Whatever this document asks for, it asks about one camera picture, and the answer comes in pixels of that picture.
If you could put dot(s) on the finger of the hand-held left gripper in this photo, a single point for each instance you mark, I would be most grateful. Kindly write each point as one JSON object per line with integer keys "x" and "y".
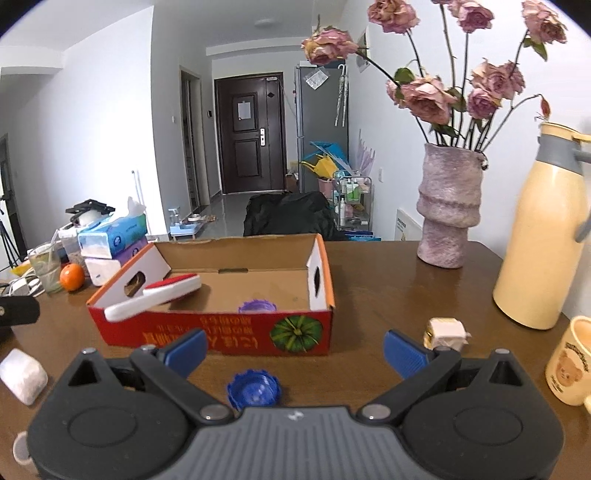
{"x": 18, "y": 313}

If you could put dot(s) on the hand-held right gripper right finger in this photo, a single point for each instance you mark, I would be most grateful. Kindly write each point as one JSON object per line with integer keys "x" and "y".
{"x": 404, "y": 353}

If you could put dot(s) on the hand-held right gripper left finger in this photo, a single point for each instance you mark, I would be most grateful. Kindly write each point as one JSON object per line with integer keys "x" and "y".
{"x": 187, "y": 350}

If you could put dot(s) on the cream plug adapter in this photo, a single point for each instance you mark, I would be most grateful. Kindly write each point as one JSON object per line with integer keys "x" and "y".
{"x": 445, "y": 332}

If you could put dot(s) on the red cardboard box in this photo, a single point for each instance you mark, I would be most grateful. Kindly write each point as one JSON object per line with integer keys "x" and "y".
{"x": 244, "y": 339}

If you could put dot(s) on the white small bottle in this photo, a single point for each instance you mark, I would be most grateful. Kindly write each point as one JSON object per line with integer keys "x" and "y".
{"x": 21, "y": 376}

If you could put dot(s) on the blue bottle cap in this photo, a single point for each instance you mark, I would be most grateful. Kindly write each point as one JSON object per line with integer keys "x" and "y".
{"x": 254, "y": 390}

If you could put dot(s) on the banana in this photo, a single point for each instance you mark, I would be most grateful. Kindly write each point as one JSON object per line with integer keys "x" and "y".
{"x": 21, "y": 268}

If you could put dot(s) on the drinking glass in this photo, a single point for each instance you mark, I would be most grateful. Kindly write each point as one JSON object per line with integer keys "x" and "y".
{"x": 46, "y": 272}

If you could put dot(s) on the orange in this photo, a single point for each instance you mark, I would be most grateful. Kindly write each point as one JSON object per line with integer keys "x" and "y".
{"x": 72, "y": 278}

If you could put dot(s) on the white red lint brush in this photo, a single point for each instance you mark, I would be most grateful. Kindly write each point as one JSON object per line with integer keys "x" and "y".
{"x": 138, "y": 307}

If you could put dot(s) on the black tripod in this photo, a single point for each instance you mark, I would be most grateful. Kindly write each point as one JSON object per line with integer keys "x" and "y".
{"x": 7, "y": 235}

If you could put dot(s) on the purple bottle cap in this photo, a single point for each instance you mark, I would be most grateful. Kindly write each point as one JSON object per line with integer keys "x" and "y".
{"x": 256, "y": 306}

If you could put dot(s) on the clear food jar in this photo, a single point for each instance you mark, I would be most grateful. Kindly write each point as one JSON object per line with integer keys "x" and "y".
{"x": 69, "y": 247}

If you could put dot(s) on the white tissue pack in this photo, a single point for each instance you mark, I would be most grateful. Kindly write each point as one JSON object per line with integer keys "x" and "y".
{"x": 104, "y": 272}

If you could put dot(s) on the purple tissue pack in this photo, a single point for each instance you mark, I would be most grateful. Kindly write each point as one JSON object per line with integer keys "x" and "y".
{"x": 134, "y": 249}

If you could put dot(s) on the blue tissue box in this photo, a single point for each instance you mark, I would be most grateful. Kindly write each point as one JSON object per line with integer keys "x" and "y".
{"x": 111, "y": 235}

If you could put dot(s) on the black white device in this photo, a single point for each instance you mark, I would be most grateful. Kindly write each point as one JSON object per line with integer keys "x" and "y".
{"x": 90, "y": 210}

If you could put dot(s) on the white framed board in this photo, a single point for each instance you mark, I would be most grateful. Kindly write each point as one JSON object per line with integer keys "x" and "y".
{"x": 408, "y": 226}

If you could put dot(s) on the round pale lid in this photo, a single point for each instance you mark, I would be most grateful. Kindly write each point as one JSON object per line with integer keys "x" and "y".
{"x": 21, "y": 447}

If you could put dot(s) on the pink textured vase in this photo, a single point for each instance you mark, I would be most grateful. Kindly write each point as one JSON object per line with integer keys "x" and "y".
{"x": 450, "y": 207}

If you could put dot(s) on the cream bear mug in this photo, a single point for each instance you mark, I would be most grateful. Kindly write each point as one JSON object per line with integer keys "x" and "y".
{"x": 570, "y": 364}

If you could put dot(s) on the black duffel bag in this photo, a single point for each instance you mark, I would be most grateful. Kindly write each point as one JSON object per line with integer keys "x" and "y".
{"x": 291, "y": 214}

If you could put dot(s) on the white pole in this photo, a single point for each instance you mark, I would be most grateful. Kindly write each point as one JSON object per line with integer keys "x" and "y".
{"x": 135, "y": 184}

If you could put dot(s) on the cream thermos jug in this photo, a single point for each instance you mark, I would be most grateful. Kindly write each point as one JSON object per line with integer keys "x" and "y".
{"x": 535, "y": 240}

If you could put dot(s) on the pink bin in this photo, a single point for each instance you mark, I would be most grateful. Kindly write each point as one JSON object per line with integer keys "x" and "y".
{"x": 326, "y": 187}

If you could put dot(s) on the dark brown entrance door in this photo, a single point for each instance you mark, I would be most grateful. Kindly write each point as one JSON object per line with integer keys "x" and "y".
{"x": 249, "y": 152}

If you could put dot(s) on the blue yellow plastic toy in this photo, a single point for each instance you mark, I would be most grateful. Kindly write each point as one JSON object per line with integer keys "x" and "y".
{"x": 328, "y": 159}

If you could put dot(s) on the grey refrigerator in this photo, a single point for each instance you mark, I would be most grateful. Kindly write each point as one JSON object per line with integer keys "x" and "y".
{"x": 318, "y": 120}

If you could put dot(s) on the white paper on door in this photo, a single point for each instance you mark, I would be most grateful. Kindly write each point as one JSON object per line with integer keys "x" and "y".
{"x": 244, "y": 108}

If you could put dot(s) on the bouquet of dried pink roses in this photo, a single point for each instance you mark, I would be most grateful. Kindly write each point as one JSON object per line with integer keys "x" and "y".
{"x": 427, "y": 94}

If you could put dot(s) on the clear hanging umbrella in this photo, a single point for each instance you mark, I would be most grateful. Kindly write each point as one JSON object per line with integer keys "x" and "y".
{"x": 341, "y": 97}

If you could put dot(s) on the clear plastic bag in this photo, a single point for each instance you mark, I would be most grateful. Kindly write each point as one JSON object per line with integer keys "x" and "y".
{"x": 316, "y": 78}

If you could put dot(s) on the round ceiling lamp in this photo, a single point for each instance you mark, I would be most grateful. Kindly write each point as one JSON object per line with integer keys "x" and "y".
{"x": 263, "y": 21}

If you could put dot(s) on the lavender wall decoration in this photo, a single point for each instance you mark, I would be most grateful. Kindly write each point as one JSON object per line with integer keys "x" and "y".
{"x": 364, "y": 152}

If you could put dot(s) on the side door frame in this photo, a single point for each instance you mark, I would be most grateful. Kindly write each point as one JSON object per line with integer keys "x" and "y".
{"x": 190, "y": 138}

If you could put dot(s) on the white wall picture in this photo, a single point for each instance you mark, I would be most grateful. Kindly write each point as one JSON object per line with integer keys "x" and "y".
{"x": 362, "y": 50}

